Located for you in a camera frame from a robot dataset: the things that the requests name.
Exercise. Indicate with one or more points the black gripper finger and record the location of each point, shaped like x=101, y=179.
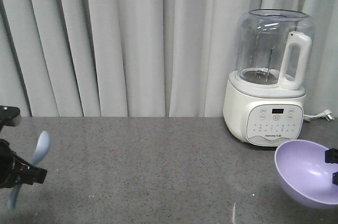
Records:
x=331, y=156
x=335, y=178

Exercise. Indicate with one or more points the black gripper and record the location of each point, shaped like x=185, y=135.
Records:
x=15, y=170

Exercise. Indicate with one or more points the purple plastic bowl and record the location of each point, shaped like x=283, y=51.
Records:
x=303, y=174

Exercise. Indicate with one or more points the light blue plastic spoon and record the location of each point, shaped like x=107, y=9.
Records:
x=42, y=148

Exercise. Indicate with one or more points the white blender with glass jar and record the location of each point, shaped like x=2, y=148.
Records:
x=264, y=98

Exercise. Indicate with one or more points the grey pleated curtain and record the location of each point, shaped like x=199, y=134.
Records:
x=136, y=58

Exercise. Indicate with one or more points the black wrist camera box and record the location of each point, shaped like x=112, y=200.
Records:
x=10, y=116

